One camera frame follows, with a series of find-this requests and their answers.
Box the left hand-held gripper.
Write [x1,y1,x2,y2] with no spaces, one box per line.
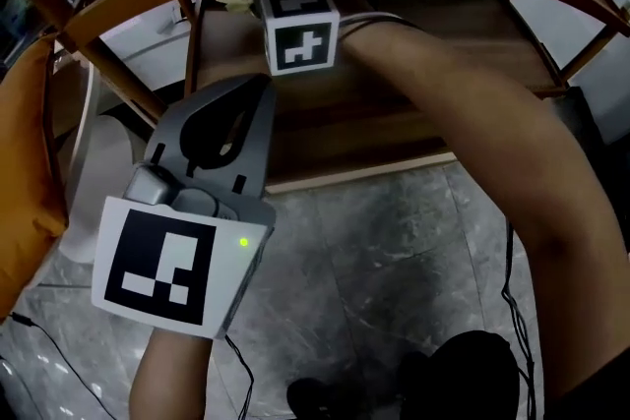
[91,74,277,340]

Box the left hand-held gripper cable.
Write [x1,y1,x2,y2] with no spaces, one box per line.
[223,333,256,420]

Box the person's black clothing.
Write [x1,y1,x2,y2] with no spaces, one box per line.
[398,329,630,420]

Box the black floor cable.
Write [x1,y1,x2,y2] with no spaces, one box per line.
[10,311,119,420]

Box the white round chair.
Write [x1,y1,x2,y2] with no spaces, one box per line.
[46,51,163,265]

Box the hand-held gripper cable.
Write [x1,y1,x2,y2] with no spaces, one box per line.
[500,220,537,420]
[223,333,256,420]

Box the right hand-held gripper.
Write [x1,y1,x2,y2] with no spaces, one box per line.
[259,0,341,78]

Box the person's right forearm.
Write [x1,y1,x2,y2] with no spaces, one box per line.
[344,22,630,402]

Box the right hand-held gripper cable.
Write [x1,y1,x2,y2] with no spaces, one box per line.
[500,220,537,420]

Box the wooden three-tier shelf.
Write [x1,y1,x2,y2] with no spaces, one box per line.
[0,0,630,196]

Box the orange cushion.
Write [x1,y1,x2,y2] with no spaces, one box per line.
[0,33,69,324]

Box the person's left forearm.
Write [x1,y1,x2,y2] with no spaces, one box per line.
[128,327,216,420]

